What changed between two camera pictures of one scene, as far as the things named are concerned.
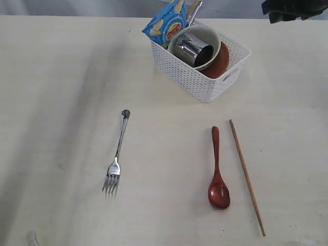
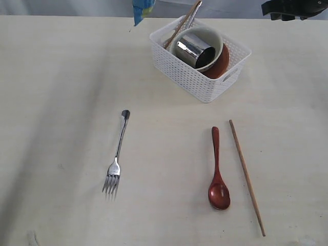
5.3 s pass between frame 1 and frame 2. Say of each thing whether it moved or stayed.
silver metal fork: stayed
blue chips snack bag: moved
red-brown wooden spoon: stayed
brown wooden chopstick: stayed
